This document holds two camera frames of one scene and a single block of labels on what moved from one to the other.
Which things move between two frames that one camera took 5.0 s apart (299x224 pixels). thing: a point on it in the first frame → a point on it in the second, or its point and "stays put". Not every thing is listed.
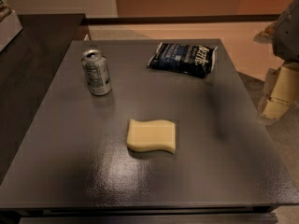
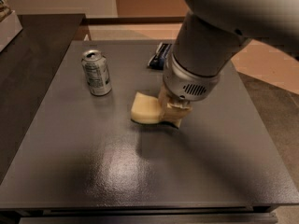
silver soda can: x=97 y=72 stays put
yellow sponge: x=149 y=135 → x=146 y=109
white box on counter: x=9 y=28 stays put
